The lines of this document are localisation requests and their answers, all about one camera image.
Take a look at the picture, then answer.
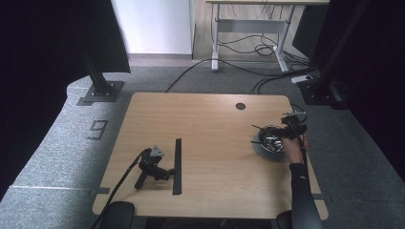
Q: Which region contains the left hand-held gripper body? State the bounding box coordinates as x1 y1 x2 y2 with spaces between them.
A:
134 144 165 191

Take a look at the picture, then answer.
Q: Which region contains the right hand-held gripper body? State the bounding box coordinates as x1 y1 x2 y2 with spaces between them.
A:
280 110 309 139

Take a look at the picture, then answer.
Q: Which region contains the pile of small metal parts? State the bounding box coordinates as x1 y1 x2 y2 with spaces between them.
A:
263 135 284 151

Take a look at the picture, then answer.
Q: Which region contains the person's right hand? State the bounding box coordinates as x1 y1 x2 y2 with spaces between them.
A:
281 135 309 165

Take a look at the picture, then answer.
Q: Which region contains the black aluminium profile bar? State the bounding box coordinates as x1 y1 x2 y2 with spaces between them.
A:
172 137 182 196

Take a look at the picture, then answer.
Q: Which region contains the metal bowl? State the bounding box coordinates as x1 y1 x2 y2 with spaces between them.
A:
251 130 288 161

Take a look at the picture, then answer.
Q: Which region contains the black metal stand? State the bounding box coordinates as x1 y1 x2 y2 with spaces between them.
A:
75 47 125 107
299 0 371 111

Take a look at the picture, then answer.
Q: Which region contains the white power strip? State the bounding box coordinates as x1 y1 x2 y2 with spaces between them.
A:
290 74 314 84

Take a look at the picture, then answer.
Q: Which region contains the black chair armrest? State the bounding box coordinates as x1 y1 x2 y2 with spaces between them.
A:
98 200 136 229
276 209 294 229

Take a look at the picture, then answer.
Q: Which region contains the dark curtain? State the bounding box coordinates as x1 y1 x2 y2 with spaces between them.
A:
0 0 132 201
292 0 405 180

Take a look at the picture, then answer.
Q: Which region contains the white floor tape line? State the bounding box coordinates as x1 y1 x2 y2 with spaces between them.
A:
9 185 94 192

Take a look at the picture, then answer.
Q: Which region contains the white-framed desk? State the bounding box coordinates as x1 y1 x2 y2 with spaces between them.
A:
205 0 330 73

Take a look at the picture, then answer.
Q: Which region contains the white partition panel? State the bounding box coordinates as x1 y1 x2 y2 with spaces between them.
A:
111 0 195 55

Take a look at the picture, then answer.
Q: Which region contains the black floor cable loop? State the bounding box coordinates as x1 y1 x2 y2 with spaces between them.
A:
289 103 308 123

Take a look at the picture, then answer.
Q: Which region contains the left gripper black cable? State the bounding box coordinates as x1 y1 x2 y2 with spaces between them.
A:
90 148 151 229

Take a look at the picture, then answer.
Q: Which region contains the bundle of black cables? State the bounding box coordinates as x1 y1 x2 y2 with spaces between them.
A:
218 6 289 59

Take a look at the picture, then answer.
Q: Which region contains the long black floor cable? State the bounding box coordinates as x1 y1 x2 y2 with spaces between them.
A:
164 57 316 94

